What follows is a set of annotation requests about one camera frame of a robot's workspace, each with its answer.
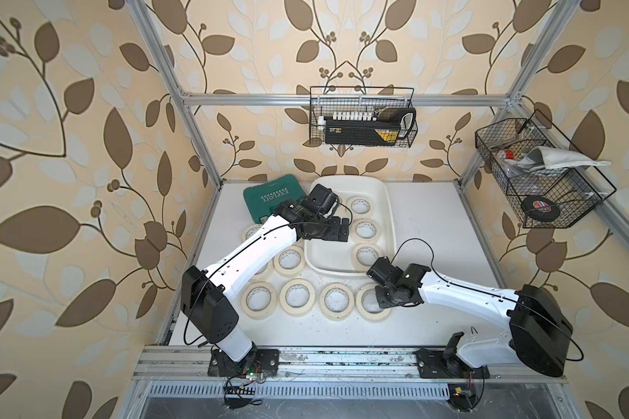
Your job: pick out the black yellow box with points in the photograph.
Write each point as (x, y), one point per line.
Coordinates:
(391, 127)

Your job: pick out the white cloth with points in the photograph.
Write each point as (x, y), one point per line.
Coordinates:
(544, 158)

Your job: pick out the white plastic storage tray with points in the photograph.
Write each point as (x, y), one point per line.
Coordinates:
(334, 258)

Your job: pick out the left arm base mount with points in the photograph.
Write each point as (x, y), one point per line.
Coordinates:
(260, 363)

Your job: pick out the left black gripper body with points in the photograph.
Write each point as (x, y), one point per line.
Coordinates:
(333, 230)

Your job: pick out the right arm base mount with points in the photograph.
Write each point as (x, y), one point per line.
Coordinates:
(445, 364)

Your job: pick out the black wire basket right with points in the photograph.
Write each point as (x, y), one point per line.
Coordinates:
(578, 191)

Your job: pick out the black wire basket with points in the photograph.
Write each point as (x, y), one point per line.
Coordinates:
(326, 101)
(578, 191)

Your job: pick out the black tape roll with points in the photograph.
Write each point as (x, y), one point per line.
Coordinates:
(540, 209)

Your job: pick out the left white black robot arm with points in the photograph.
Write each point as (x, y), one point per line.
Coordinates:
(207, 293)

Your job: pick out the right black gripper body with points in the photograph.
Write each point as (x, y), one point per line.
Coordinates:
(384, 297)

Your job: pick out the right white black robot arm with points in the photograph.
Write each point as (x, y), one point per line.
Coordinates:
(534, 330)

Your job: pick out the black wire basket back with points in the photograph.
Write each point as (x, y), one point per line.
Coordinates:
(326, 101)

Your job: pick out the masking tape roll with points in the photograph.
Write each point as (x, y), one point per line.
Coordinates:
(264, 272)
(368, 306)
(365, 230)
(297, 297)
(337, 302)
(290, 262)
(259, 301)
(364, 255)
(252, 233)
(361, 207)

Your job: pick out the green tool case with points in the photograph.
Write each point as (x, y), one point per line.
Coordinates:
(263, 199)

